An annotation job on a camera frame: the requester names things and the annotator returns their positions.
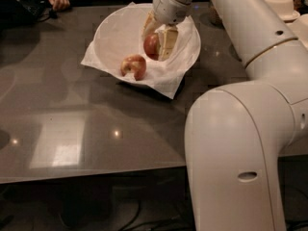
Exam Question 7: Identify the white bowl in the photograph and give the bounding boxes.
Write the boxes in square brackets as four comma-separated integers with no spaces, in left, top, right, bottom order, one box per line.
[93,2,202,90]

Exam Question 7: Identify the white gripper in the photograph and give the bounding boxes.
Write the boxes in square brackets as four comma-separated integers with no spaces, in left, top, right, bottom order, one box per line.
[141,0,192,62]

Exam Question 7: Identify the white foam container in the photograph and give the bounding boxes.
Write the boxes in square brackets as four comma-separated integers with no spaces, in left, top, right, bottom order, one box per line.
[264,0,300,21]

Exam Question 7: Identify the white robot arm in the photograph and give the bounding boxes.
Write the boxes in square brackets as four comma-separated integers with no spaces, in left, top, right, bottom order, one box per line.
[144,0,308,231]

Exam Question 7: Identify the glass jar with grains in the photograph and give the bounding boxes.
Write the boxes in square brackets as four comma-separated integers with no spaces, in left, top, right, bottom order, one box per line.
[209,2,222,27]

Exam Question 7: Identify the black cable on table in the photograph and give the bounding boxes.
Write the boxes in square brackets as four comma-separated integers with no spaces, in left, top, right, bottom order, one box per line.
[37,7,61,25]

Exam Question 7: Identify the whole red apple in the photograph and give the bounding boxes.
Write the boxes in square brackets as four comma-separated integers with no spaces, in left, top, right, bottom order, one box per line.
[143,33,160,61]

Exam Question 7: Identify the bitten red apple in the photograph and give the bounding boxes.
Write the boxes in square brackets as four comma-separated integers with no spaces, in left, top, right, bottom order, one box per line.
[120,54,146,81]

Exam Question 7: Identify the black floor cables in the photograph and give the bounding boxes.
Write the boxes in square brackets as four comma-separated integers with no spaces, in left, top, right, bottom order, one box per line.
[116,195,308,231]

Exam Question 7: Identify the black laptop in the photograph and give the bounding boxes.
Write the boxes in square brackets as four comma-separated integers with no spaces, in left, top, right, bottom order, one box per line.
[0,0,45,28]

